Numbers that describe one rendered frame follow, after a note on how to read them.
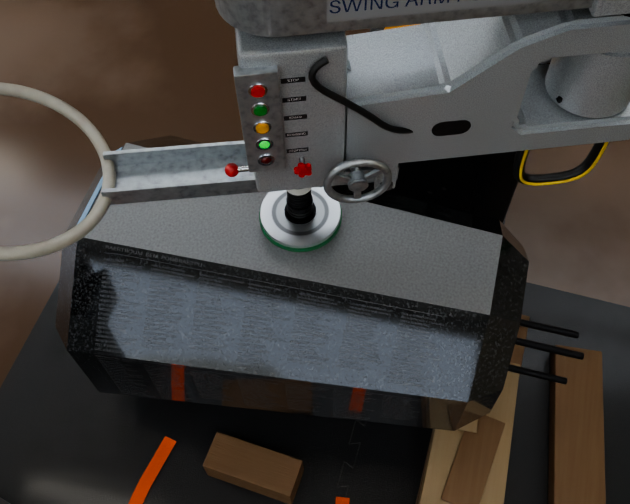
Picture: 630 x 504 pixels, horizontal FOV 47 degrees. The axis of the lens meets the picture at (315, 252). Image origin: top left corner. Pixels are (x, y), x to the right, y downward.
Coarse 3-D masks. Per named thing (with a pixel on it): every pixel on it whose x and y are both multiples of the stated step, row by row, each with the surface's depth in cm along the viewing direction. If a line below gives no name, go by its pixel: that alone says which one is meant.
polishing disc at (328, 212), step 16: (272, 192) 195; (320, 192) 194; (272, 208) 192; (320, 208) 192; (336, 208) 191; (272, 224) 189; (288, 224) 189; (304, 224) 189; (320, 224) 189; (336, 224) 189; (288, 240) 187; (304, 240) 186; (320, 240) 186
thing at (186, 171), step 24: (192, 144) 173; (216, 144) 173; (240, 144) 173; (120, 168) 174; (144, 168) 174; (168, 168) 174; (192, 168) 174; (216, 168) 174; (360, 168) 169; (120, 192) 166; (144, 192) 167; (168, 192) 168; (192, 192) 169; (216, 192) 170; (240, 192) 171
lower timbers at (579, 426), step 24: (552, 360) 256; (576, 360) 252; (600, 360) 252; (552, 384) 251; (576, 384) 247; (600, 384) 247; (552, 408) 246; (576, 408) 243; (600, 408) 243; (552, 432) 242; (576, 432) 239; (600, 432) 239; (552, 456) 237; (576, 456) 235; (600, 456) 235; (552, 480) 233; (576, 480) 231; (600, 480) 231
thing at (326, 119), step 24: (240, 48) 130; (264, 48) 129; (288, 48) 129; (312, 48) 129; (336, 48) 130; (288, 72) 133; (336, 72) 134; (288, 96) 138; (312, 96) 139; (288, 120) 144; (312, 120) 145; (336, 120) 146; (288, 144) 150; (312, 144) 151; (336, 144) 152; (288, 168) 157; (312, 168) 158
